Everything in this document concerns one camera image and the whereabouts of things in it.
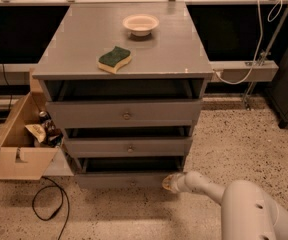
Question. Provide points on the grey drawer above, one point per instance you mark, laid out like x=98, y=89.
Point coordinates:
x=128, y=147
x=127, y=172
x=85, y=114

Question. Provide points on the grey wall cable duct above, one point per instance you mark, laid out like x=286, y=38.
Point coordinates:
x=235, y=72

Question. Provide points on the green yellow sponge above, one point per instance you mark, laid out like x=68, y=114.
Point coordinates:
x=114, y=60

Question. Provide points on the trash in cardboard box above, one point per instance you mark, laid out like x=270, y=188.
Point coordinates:
x=45, y=133

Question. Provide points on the grey middle drawer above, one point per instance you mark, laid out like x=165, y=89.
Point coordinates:
x=128, y=147

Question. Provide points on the white paper bowl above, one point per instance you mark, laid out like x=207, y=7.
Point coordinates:
x=140, y=25

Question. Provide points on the open cardboard box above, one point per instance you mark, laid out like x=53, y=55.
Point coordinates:
x=19, y=158

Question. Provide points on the metal stand pole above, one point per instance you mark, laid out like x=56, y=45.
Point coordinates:
x=260, y=57

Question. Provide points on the grey wooden drawer cabinet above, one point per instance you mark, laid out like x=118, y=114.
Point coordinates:
x=168, y=64

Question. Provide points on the grey top drawer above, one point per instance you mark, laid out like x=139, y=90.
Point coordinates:
x=85, y=114

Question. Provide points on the grey bottom drawer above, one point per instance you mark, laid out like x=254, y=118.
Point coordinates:
x=127, y=172

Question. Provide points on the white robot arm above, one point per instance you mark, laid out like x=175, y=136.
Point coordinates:
x=247, y=211

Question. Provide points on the yellow foam-padded gripper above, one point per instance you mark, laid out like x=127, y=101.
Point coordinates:
x=176, y=183

